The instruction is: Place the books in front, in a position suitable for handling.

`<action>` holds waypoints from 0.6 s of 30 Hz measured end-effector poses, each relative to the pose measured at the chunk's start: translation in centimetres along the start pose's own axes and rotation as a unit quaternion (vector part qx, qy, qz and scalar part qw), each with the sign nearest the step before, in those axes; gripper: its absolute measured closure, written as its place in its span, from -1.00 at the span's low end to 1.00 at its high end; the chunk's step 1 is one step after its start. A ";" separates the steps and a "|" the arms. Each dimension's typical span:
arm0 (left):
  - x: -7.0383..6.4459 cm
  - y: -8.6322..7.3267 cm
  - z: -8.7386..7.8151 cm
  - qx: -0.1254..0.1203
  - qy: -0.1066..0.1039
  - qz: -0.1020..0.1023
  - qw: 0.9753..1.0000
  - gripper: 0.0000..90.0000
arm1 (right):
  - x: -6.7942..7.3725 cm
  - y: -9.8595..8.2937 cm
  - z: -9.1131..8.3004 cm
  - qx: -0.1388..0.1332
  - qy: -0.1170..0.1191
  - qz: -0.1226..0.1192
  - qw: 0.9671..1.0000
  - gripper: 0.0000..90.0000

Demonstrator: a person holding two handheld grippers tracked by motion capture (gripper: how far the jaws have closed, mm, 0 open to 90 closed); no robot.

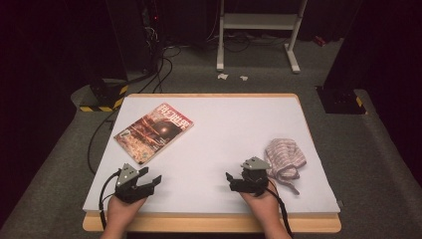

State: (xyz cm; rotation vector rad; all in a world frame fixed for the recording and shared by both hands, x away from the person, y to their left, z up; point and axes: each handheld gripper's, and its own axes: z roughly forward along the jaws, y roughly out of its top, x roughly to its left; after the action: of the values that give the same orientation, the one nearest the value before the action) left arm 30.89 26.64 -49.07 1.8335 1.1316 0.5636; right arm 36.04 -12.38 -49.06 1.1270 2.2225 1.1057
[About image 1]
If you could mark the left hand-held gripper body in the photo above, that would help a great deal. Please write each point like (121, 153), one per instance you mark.
(127, 189)

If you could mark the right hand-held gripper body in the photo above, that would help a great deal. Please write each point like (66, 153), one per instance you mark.
(254, 179)

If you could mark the striped pink towel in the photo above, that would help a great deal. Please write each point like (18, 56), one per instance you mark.
(285, 157)

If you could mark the red cover magazine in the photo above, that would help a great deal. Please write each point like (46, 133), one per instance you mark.
(154, 132)

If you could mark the person's left hand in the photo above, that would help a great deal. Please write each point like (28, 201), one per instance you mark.
(121, 212)

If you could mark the person's right hand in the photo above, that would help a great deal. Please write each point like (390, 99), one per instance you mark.
(265, 207)

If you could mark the white table mat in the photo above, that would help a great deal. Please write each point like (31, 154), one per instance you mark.
(232, 109)

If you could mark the black stand base yellow stripes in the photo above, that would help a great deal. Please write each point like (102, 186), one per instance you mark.
(106, 98)
(341, 101)

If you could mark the white paper scrap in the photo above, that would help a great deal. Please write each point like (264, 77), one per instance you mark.
(223, 76)
(244, 78)

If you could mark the dark equipment rack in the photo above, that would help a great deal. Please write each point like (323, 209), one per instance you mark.
(152, 33)

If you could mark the small red object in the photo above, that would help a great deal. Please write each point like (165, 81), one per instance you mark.
(320, 41)

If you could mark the white metal stand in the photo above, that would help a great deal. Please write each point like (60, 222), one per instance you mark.
(258, 20)

